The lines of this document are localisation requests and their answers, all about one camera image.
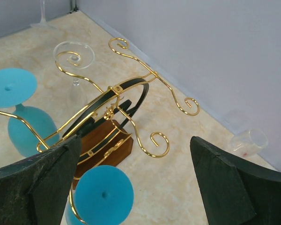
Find blue wine glass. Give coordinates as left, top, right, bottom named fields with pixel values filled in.
left=74, top=165, right=134, bottom=225
left=0, top=68, right=57, bottom=157

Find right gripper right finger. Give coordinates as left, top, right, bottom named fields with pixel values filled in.
left=190, top=136, right=281, bottom=225

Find gold wire glass rack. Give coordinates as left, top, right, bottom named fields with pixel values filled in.
left=0, top=37, right=200, bottom=225

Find left aluminium corner post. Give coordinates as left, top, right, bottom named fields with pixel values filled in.
left=69, top=0, right=79, bottom=13

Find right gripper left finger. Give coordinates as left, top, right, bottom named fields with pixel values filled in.
left=0, top=135, right=81, bottom=225

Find clear wine glass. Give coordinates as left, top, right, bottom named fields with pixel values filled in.
left=30, top=0, right=56, bottom=30
left=53, top=41, right=94, bottom=114
left=227, top=128, right=268, bottom=158

